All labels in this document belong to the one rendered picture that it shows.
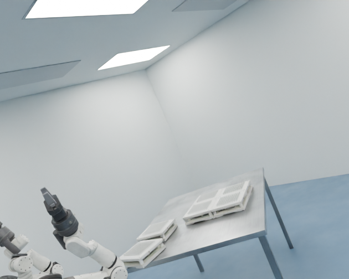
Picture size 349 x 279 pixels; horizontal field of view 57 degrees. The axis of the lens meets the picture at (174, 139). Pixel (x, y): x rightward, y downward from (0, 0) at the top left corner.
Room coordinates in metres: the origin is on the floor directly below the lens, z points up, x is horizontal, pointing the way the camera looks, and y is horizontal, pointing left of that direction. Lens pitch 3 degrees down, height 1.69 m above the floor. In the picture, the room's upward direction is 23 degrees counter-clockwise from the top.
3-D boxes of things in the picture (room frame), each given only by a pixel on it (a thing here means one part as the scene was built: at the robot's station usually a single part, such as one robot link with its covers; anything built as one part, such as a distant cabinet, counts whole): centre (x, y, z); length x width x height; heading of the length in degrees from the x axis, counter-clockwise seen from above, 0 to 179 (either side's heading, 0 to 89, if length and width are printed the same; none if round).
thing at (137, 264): (2.20, 0.52, 0.91); 0.24 x 0.24 x 0.02; 50
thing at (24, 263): (1.43, 0.86, 1.36); 0.10 x 0.07 x 0.09; 52
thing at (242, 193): (2.45, -0.20, 0.96); 0.25 x 0.24 x 0.02; 67
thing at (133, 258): (2.20, 0.52, 0.96); 0.25 x 0.24 x 0.02; 50
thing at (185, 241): (2.73, 0.02, 0.88); 1.50 x 1.10 x 0.04; 163
